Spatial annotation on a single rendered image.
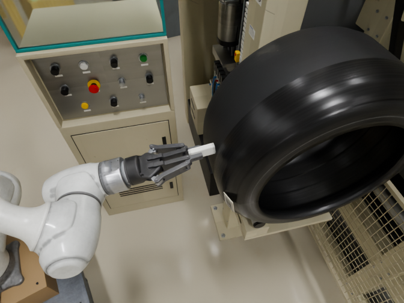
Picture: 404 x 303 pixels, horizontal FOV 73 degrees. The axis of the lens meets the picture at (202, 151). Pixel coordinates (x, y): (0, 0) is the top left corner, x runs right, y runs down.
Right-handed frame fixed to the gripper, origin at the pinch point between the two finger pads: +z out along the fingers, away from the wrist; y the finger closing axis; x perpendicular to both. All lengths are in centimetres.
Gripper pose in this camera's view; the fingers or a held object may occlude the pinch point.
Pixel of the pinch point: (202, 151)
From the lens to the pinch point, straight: 72.2
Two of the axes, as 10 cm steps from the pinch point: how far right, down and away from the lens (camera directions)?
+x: 1.5, 6.0, 7.9
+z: 9.6, -2.7, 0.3
